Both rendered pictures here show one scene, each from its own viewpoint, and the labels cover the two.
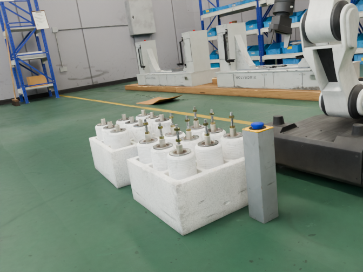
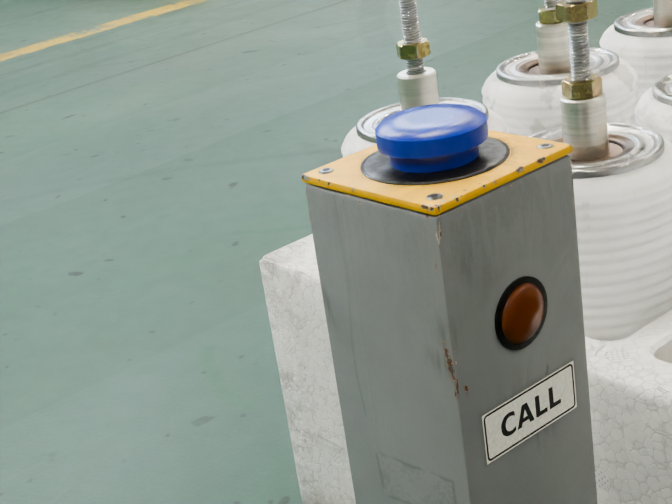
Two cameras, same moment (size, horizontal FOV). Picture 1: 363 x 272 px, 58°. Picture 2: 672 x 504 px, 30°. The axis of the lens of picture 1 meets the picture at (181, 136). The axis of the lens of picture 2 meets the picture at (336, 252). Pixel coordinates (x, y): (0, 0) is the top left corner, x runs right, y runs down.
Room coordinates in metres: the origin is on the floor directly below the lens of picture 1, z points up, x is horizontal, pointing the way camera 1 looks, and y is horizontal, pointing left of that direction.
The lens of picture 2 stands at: (0.90, -0.66, 0.46)
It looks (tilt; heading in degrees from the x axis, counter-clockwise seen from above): 22 degrees down; 83
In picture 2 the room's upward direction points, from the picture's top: 9 degrees counter-clockwise
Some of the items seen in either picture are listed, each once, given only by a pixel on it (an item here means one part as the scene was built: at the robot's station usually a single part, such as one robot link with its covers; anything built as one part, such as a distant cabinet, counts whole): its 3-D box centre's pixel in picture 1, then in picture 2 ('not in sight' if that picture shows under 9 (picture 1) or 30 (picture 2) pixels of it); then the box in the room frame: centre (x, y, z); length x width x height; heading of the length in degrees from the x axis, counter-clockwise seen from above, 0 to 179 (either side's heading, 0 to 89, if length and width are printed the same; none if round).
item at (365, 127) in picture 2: (180, 152); (422, 122); (1.04, 0.01, 0.25); 0.08 x 0.08 x 0.01
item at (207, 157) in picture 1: (210, 167); (598, 315); (1.10, -0.09, 0.16); 0.10 x 0.10 x 0.18
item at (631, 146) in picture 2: (208, 143); (586, 151); (1.10, -0.09, 0.25); 0.08 x 0.08 x 0.01
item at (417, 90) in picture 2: (179, 148); (419, 100); (1.04, 0.01, 0.26); 0.02 x 0.02 x 0.03
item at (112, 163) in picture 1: (136, 151); not in sight; (1.67, 0.25, 0.09); 0.39 x 0.39 x 0.18; 28
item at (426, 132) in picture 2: (257, 126); (433, 144); (0.99, -0.24, 0.32); 0.04 x 0.04 x 0.02
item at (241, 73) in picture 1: (277, 49); not in sight; (3.54, -1.14, 0.45); 1.45 x 0.57 x 0.74; 33
